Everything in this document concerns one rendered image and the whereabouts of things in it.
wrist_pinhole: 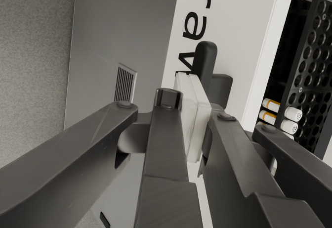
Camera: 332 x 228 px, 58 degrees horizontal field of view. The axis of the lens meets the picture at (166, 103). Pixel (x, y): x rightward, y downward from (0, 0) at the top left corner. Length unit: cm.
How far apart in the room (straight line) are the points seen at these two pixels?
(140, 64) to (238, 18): 43
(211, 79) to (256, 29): 5
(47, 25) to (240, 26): 92
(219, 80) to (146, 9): 43
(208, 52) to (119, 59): 53
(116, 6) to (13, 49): 45
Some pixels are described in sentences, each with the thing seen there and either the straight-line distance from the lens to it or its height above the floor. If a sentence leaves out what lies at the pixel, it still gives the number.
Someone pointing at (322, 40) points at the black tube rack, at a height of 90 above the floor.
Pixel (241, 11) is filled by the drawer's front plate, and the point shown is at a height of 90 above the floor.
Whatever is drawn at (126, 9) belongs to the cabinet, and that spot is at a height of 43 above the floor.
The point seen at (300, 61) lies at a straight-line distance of 32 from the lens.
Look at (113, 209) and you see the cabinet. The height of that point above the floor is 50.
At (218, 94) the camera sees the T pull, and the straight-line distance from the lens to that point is 23.
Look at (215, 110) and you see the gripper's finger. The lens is 16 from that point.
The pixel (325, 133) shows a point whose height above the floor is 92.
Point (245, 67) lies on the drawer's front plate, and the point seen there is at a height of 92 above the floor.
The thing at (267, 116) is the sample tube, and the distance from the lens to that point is 34.
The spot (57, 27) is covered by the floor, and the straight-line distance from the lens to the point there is 111.
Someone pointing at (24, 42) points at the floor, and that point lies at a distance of 110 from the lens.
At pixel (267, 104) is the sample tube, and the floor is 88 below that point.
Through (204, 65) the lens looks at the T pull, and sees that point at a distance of 21.
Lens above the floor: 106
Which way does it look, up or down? 49 degrees down
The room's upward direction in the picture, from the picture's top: 121 degrees clockwise
